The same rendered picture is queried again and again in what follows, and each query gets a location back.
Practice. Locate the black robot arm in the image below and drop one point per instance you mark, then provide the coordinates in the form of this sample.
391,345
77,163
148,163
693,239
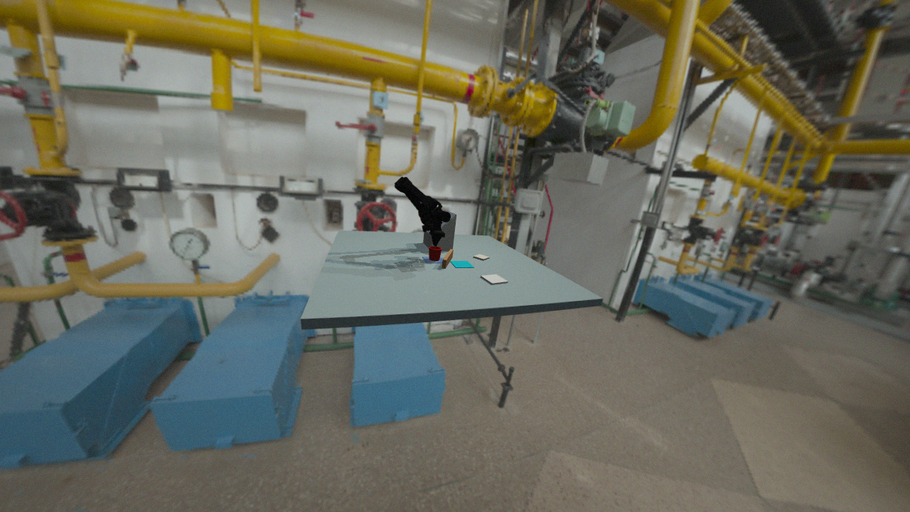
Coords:
426,206

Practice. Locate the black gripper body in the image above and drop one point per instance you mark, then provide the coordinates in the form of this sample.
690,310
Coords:
437,228

